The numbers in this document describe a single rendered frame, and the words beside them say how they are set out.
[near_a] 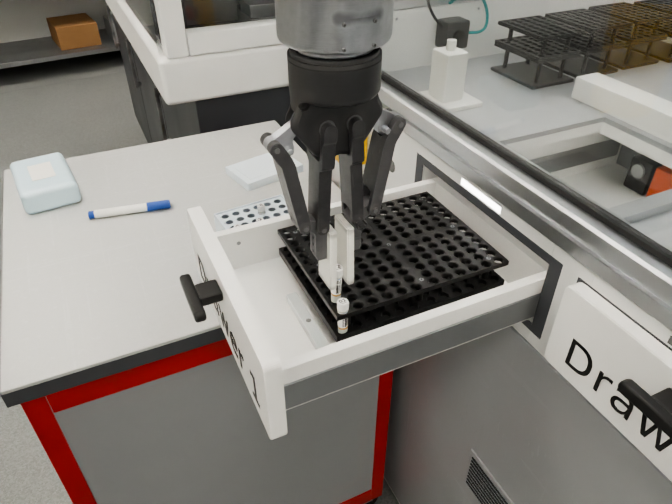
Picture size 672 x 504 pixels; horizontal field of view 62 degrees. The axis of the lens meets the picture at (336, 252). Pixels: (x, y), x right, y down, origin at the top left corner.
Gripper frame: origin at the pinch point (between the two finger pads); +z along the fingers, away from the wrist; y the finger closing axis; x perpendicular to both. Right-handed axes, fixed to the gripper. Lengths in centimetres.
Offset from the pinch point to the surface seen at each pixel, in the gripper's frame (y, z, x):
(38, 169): -30, 16, 66
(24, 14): -41, 65, 422
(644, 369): 21.1, 5.9, -21.3
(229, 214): -2.0, 16.8, 37.4
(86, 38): -6, 76, 383
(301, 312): -2.2, 11.5, 5.0
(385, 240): 10.1, 6.4, 7.2
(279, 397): -9.7, 8.1, -8.2
